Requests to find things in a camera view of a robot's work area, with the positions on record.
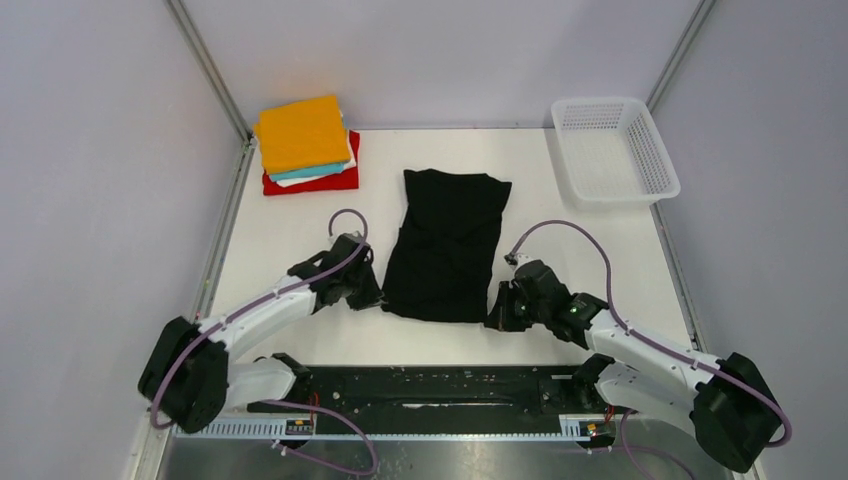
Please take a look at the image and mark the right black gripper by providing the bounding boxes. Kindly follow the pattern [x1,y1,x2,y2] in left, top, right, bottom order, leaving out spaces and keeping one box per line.
[484,280,550,332]

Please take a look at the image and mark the black t shirt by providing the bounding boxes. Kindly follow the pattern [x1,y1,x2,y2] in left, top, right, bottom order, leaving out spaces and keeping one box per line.
[381,169,512,323]

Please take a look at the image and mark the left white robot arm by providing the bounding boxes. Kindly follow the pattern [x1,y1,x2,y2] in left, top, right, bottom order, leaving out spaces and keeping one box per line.
[137,233,382,433]

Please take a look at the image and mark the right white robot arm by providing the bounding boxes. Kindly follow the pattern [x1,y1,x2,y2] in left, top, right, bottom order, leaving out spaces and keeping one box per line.
[485,254,782,473]

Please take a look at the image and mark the red folded t shirt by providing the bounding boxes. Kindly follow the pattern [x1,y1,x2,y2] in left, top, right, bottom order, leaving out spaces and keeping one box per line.
[262,165,360,197]

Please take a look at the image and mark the teal folded t shirt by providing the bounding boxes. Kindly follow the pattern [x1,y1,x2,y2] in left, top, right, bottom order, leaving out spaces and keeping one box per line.
[268,158,352,183]

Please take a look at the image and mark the white folded t shirt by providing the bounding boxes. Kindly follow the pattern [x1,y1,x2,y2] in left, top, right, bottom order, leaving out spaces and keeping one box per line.
[274,155,358,189]

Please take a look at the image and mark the orange folded t shirt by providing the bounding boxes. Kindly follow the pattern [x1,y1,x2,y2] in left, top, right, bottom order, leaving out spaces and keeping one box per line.
[254,95,351,174]

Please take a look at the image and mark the white plastic basket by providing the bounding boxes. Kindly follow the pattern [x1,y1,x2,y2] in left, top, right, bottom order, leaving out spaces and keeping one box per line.
[551,97,681,210]

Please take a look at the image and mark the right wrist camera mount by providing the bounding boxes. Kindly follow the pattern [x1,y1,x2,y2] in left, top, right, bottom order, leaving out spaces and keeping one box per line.
[504,252,534,269]

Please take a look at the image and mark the slotted cable duct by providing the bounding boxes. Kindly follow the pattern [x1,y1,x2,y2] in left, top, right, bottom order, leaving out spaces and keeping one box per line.
[190,414,615,442]

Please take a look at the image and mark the aluminium frame rail left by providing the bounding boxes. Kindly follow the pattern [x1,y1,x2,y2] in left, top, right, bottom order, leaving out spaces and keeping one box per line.
[165,1,253,322]

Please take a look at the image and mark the aluminium frame rail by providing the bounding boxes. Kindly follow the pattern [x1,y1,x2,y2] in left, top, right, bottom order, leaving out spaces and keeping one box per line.
[165,1,253,322]
[646,0,718,112]

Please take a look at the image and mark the aluminium frame rail right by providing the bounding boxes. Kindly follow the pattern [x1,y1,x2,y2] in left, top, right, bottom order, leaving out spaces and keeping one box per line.
[646,0,718,112]

